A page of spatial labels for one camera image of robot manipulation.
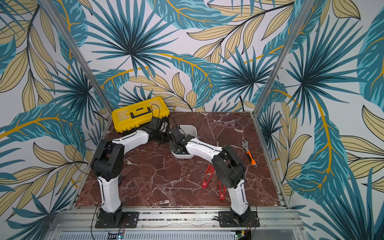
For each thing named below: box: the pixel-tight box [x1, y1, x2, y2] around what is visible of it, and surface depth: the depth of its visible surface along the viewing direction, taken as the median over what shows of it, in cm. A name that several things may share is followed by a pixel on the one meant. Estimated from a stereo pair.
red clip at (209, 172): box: [202, 164, 216, 189], surface depth 90 cm
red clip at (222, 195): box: [218, 180, 227, 201], surface depth 82 cm
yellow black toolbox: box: [111, 96, 170, 134], surface depth 97 cm
